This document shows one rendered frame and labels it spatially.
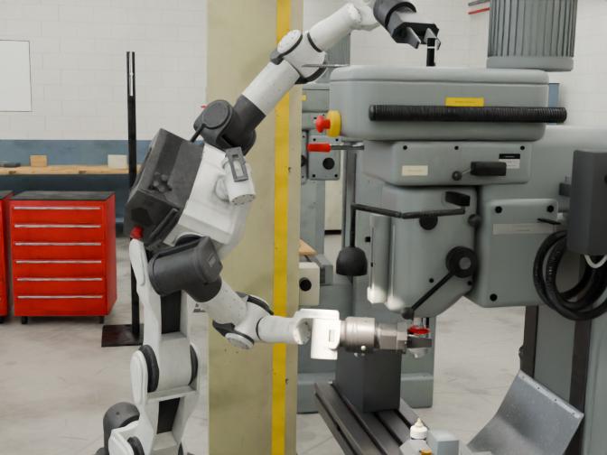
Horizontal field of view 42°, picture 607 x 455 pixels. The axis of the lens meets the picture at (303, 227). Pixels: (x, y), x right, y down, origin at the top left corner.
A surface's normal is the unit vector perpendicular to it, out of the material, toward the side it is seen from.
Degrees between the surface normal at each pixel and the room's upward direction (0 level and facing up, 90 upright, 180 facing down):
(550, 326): 90
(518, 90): 90
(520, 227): 90
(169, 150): 59
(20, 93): 90
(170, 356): 81
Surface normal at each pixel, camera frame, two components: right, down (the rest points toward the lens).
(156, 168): 0.48, -0.39
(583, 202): -0.97, 0.02
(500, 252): 0.22, 0.17
